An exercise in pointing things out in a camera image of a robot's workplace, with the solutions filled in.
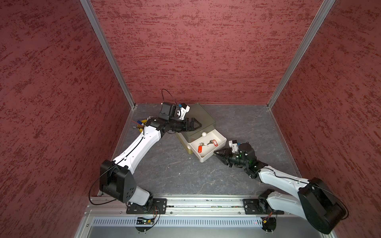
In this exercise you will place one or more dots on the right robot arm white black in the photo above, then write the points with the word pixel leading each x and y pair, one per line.
pixel 310 199

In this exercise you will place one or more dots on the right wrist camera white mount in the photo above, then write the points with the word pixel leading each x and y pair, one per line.
pixel 234 145

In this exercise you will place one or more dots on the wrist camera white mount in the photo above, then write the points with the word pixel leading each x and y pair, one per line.
pixel 182 109
pixel 234 145

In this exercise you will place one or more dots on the yellow pencil cup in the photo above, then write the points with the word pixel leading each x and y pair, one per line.
pixel 140 125

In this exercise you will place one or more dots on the white drawer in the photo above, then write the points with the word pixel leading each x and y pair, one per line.
pixel 207 150

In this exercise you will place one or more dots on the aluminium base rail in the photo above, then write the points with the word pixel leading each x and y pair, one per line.
pixel 189 216

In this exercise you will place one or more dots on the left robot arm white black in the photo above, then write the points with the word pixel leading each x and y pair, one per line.
pixel 117 176

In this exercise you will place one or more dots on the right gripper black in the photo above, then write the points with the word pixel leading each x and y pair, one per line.
pixel 224 156

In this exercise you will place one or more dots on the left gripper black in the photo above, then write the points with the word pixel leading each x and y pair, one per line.
pixel 193 120

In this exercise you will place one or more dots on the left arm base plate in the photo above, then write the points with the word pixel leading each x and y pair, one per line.
pixel 148 206

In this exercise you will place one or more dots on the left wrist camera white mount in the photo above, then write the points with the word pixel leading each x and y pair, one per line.
pixel 182 109

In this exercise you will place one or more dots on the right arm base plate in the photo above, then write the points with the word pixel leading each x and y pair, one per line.
pixel 256 206

